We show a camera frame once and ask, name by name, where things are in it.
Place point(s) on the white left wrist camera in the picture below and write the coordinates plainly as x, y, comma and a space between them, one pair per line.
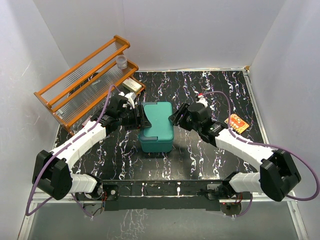
131, 96

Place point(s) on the black front mounting rail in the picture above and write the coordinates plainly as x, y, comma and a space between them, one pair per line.
163, 194

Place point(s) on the clear plastic cup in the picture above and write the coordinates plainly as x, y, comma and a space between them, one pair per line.
121, 61

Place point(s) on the orange wooden shelf rack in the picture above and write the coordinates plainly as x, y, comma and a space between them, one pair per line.
76, 94

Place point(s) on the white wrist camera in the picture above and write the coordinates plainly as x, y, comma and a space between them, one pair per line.
201, 99
131, 96

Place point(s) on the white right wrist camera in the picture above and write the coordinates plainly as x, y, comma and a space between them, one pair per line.
201, 99

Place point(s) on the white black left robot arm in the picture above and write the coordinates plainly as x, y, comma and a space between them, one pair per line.
53, 169

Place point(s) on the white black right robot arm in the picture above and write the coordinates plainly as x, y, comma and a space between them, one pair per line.
276, 173

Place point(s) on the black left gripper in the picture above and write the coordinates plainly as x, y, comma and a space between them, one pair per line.
144, 122

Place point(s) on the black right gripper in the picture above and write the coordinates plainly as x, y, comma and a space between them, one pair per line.
181, 113

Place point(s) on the white medicine box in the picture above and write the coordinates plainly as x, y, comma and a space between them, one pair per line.
132, 85

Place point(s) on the green medicine kit box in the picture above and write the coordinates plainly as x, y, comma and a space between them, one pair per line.
160, 136

